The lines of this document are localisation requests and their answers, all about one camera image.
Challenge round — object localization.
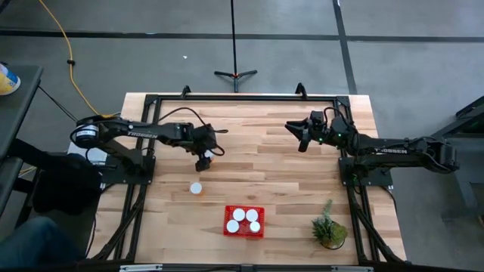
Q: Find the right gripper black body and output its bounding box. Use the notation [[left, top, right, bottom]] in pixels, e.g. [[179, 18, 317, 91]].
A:
[[309, 122, 334, 147]]

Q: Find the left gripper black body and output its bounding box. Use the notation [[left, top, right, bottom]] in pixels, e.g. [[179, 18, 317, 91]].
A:
[[188, 123, 219, 158]]

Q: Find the red slotted plastic basket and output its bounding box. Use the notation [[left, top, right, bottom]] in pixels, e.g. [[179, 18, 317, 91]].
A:
[[222, 205, 265, 240]]

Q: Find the small green potted plant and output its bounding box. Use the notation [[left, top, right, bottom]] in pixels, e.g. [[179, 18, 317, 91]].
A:
[[311, 199, 349, 251]]

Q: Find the black tripod stand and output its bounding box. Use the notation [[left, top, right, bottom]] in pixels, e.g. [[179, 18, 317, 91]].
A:
[[213, 0, 259, 94]]

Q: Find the black cloth bag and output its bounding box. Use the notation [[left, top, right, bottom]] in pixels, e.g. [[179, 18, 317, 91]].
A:
[[32, 153, 104, 216]]

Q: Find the black equipment stand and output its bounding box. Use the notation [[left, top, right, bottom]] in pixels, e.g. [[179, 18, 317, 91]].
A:
[[430, 96, 484, 224]]

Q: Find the dark side table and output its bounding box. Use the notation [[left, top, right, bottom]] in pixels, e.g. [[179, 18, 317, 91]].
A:
[[0, 63, 45, 216]]

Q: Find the person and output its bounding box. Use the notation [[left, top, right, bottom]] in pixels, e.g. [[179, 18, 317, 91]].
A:
[[0, 217, 82, 267]]

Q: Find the yellow blue wipes canister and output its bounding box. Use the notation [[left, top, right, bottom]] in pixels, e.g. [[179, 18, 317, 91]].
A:
[[0, 62, 22, 96]]

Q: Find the black aluminium rig frame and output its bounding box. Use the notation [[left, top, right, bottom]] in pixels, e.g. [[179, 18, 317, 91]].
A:
[[90, 82, 408, 272]]

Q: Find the silver metal bracket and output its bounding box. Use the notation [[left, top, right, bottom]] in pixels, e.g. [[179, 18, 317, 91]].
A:
[[119, 264, 163, 272], [331, 265, 374, 272]]

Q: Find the thin black cable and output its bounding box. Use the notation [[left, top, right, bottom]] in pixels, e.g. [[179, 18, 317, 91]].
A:
[[37, 85, 79, 122]]

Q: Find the yellow cable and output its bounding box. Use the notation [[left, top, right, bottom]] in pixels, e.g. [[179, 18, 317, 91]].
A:
[[37, 0, 114, 117]]

